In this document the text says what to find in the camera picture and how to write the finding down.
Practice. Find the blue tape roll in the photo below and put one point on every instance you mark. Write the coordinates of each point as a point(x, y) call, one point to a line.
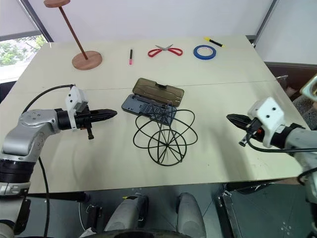
point(196, 53)

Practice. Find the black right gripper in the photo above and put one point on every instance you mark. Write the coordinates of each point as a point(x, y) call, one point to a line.
point(252, 129)

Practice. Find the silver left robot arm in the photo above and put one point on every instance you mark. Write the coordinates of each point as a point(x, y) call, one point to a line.
point(32, 124)

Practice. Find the black metal table leg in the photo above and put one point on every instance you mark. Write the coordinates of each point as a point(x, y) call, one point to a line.
point(230, 213)

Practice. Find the brown wooden disc stand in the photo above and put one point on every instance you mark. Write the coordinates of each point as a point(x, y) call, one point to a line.
point(86, 60)

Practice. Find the pink and black pen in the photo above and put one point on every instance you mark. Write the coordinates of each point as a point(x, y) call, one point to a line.
point(130, 58)

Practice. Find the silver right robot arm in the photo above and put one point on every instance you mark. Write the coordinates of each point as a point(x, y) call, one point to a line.
point(297, 138)

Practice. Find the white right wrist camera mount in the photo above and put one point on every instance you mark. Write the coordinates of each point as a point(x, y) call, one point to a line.
point(268, 111)

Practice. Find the yellow and black marker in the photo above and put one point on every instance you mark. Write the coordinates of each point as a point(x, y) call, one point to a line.
point(215, 42)

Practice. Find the gray wall corner post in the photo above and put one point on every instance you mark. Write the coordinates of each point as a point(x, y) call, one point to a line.
point(266, 21)

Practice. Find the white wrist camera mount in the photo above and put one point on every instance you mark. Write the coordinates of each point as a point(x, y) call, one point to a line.
point(268, 111)
point(74, 98)

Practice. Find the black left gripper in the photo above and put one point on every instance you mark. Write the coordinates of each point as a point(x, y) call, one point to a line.
point(83, 120)

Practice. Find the gray window frame post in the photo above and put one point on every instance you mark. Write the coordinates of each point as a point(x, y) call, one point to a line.
point(37, 21)

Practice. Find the screwdriver bit case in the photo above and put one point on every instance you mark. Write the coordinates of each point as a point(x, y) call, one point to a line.
point(156, 95)

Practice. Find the gray rounded shell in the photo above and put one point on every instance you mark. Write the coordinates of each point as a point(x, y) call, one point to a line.
point(126, 215)
point(189, 213)

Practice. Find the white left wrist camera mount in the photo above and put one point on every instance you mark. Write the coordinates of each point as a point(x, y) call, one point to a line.
point(74, 98)

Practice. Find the seated person in light clothes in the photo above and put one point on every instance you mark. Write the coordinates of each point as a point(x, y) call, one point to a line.
point(305, 109)

